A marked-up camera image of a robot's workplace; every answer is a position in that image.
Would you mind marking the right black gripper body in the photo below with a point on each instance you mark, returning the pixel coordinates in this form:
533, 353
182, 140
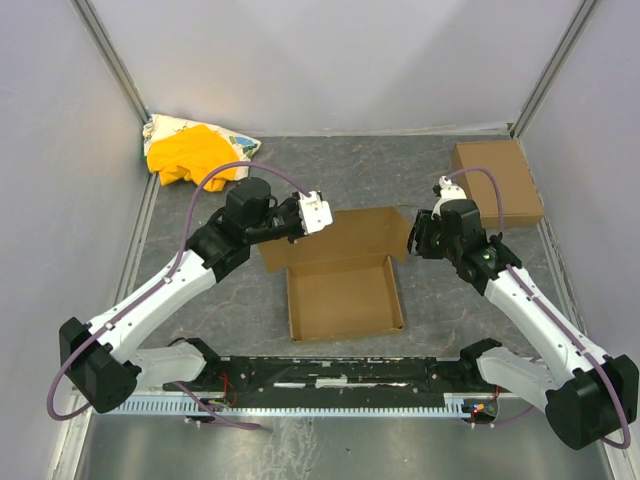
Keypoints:
422, 237

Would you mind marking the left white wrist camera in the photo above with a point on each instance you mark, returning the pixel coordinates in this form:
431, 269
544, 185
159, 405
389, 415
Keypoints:
315, 213

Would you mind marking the closed brown cardboard box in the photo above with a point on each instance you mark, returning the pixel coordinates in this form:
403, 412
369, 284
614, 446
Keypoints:
505, 160

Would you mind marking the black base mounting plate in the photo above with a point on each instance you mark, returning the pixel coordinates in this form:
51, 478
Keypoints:
268, 381

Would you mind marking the brown cardboard box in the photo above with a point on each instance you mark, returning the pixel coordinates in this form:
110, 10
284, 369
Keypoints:
340, 282
505, 160

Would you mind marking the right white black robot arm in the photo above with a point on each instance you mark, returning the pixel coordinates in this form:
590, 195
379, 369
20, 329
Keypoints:
586, 394

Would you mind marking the aluminium frame post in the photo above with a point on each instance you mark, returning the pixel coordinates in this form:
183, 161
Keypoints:
92, 22
551, 70

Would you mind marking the right aluminium frame post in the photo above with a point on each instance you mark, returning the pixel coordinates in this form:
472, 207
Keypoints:
551, 70

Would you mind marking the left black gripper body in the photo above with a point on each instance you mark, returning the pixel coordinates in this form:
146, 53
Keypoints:
291, 223

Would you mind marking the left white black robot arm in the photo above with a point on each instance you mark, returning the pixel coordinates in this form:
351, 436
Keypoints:
103, 358

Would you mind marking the aluminium front rail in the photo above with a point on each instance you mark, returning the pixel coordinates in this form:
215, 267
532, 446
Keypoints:
547, 382

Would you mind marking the white patterned cloth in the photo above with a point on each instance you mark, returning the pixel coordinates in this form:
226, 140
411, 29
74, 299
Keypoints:
162, 126

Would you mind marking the yellow crumpled cloth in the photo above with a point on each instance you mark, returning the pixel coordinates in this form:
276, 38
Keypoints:
189, 155

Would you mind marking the left aluminium frame post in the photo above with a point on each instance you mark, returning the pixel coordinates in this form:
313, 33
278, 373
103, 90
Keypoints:
92, 22

